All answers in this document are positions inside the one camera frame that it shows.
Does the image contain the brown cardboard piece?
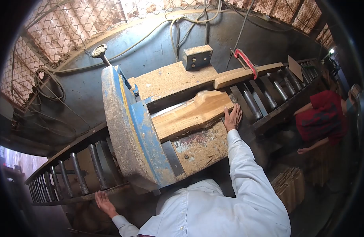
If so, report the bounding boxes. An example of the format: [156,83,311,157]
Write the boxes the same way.
[288,55,304,83]

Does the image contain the steel roller conveyor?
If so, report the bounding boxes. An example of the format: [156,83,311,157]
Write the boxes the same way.
[229,58,322,135]
[24,139,133,207]

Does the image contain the red metal clamp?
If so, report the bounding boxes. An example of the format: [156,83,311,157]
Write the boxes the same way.
[230,48,258,80]

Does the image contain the grey switch box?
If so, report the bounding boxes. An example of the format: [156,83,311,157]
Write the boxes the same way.
[182,44,214,71]

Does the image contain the stack of cut wood pieces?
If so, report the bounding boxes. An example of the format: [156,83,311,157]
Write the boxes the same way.
[270,167,306,214]

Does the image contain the bundle of grey cables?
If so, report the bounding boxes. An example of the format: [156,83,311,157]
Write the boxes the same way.
[169,0,224,62]

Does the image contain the person's body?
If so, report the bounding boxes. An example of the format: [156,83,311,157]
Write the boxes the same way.
[137,177,292,237]

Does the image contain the person's right hand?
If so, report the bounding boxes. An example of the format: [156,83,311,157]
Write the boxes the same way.
[223,103,243,133]

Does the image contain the person's left hand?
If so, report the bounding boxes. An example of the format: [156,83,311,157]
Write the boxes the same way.
[95,190,119,219]

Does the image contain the coil of grey cable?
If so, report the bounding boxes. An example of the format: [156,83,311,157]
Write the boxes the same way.
[33,68,67,102]

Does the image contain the blue band saw machine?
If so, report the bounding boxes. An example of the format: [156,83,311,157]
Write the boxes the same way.
[91,44,230,194]

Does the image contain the rough wooden plank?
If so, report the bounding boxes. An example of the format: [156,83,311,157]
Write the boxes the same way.
[151,90,234,143]

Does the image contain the wooden fence bar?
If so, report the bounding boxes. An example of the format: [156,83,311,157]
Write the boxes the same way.
[214,62,284,90]

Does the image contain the person's left fingers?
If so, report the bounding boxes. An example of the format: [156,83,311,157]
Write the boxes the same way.
[95,190,111,205]

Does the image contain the person's right fingers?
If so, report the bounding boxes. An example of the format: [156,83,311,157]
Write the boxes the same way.
[230,103,243,118]

